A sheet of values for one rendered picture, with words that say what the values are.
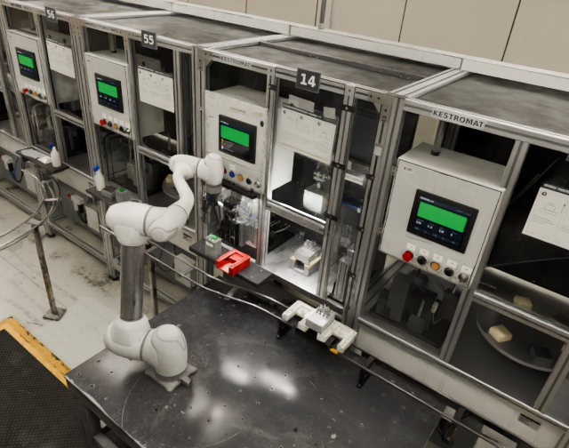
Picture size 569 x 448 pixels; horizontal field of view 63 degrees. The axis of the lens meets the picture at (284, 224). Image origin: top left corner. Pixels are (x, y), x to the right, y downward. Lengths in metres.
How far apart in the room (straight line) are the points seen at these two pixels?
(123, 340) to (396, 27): 4.63
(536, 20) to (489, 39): 0.44
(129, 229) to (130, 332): 0.50
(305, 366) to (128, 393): 0.85
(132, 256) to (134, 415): 0.70
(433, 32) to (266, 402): 4.43
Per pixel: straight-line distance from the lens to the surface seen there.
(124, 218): 2.05
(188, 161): 2.47
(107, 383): 2.44
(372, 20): 5.96
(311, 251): 2.64
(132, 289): 2.19
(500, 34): 5.47
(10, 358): 3.68
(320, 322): 2.34
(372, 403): 2.39
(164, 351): 2.22
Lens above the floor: 2.49
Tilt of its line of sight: 31 degrees down
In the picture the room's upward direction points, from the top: 5 degrees clockwise
